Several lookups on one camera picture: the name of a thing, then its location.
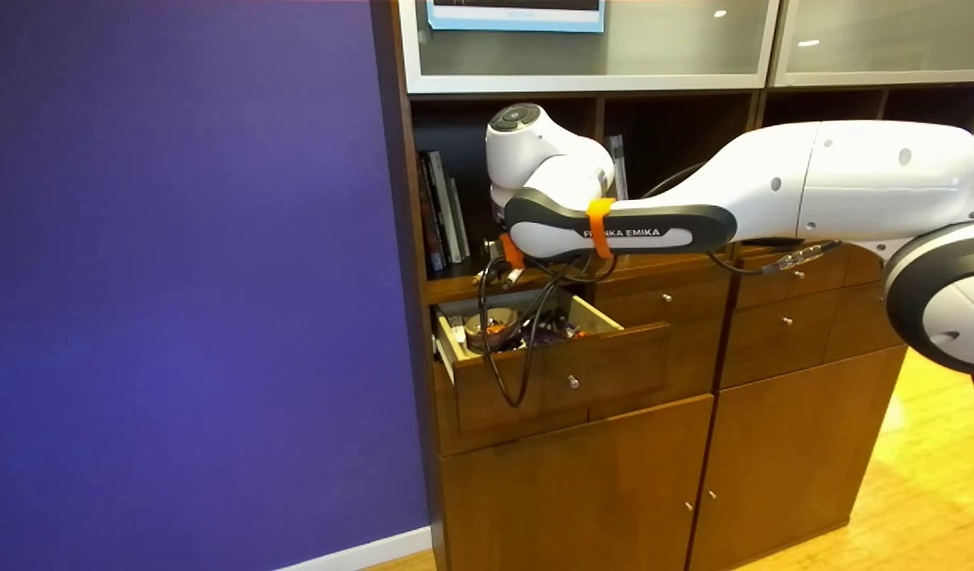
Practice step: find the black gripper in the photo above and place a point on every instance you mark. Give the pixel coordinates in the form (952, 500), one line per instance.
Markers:
(521, 287)

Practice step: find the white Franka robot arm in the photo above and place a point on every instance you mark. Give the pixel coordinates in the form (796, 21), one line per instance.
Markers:
(824, 179)

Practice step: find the dark round drawer item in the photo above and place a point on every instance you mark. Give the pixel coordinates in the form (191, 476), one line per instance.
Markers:
(483, 334)

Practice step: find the open wooden drawer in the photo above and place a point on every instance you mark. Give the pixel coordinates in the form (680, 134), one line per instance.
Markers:
(612, 382)

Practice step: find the grey upright book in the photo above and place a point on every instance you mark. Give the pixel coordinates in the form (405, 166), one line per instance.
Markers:
(454, 209)

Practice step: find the black upright book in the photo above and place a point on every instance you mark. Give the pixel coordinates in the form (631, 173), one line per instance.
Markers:
(432, 222)

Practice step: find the brown wooden shelf cabinet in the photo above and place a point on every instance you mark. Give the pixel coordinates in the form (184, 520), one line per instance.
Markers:
(612, 497)

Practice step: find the blue framed picture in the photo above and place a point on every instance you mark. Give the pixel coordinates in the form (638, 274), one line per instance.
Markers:
(515, 13)

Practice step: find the wide grey glass cabinet door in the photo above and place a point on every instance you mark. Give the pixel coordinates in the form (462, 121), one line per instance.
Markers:
(663, 42)

